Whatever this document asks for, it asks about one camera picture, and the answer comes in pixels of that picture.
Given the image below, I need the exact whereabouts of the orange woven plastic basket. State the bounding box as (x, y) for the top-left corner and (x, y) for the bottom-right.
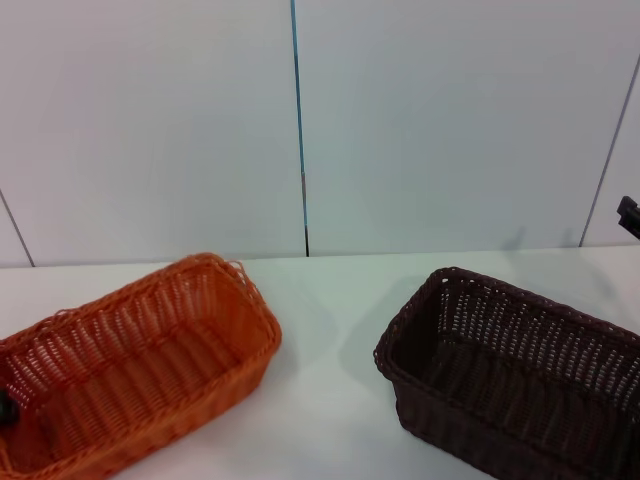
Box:
(0, 252), (283, 480)

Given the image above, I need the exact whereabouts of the dark brown woven basket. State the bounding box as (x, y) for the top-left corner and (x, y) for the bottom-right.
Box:
(372, 266), (640, 480)

